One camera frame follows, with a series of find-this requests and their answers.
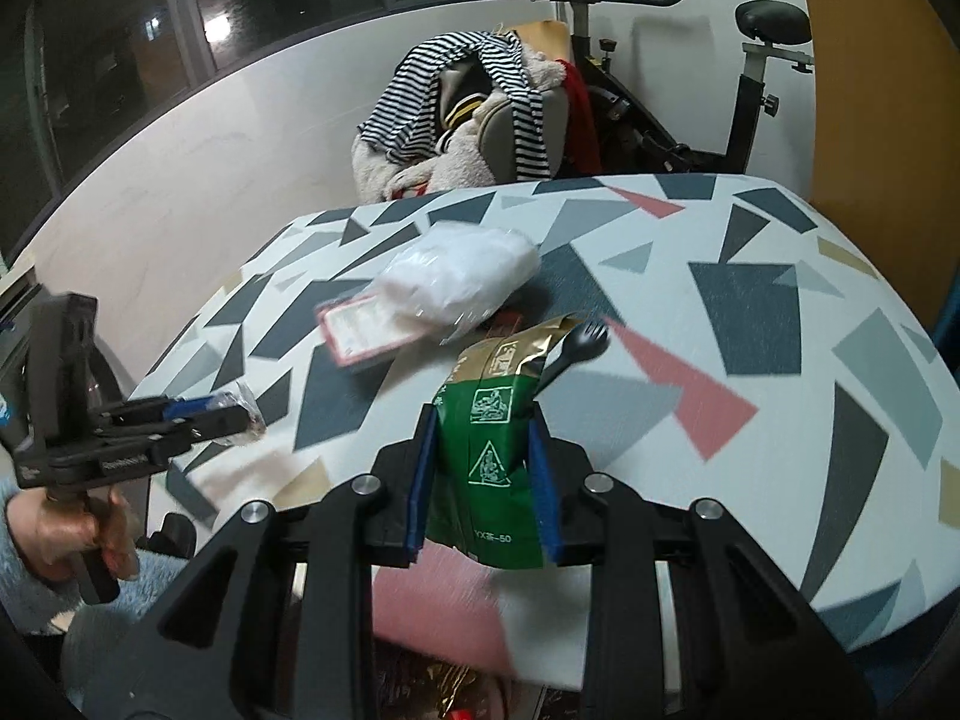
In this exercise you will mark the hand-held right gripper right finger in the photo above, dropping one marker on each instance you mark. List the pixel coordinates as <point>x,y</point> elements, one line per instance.
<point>546,495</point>

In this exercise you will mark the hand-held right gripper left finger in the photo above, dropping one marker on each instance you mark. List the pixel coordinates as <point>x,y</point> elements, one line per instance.
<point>418,495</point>

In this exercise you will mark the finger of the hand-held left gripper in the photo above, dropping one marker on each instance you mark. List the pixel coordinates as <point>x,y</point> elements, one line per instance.
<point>187,406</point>
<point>202,431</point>

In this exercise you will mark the clear plastic wrapper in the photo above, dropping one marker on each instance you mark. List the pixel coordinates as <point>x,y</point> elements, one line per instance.
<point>246,401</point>

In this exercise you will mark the green and gold packet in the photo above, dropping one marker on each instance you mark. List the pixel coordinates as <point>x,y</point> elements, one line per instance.
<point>487,457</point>

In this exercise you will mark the person's left hand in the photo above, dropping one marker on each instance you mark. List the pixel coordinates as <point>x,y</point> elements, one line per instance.
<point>52,532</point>

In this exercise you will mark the black plastic spork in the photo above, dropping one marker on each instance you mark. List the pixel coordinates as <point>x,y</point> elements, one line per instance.
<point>570,352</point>

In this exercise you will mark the white plastic bag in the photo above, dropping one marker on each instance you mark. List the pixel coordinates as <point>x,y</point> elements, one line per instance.
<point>457,277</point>

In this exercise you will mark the person's fuzzy light clothing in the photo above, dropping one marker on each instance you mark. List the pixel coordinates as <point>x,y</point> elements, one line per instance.
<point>105,630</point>

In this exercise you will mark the beige chair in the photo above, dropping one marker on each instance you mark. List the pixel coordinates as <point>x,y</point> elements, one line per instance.
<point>517,135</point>

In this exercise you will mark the red cloth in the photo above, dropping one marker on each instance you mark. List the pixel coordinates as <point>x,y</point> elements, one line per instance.
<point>581,112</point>

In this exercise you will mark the black and yellow striped garment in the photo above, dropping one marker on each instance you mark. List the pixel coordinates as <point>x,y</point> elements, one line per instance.
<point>469,109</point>

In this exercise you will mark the black and white striped shirt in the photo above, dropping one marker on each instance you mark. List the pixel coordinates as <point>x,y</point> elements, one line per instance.
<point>420,90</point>

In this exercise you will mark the black exercise bike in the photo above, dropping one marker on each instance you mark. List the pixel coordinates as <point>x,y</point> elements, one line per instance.
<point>750,105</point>

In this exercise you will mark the tan board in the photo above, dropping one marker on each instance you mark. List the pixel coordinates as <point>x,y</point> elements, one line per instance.
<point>547,37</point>

